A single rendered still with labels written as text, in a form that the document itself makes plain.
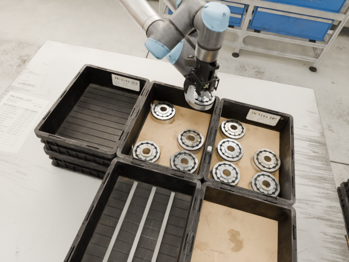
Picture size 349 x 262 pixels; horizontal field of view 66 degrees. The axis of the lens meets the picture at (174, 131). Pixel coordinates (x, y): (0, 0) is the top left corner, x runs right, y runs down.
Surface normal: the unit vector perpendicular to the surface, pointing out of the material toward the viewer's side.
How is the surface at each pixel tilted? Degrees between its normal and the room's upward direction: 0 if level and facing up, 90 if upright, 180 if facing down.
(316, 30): 90
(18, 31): 0
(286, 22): 90
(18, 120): 0
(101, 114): 0
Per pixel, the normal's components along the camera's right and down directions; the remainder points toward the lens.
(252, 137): 0.09, -0.61
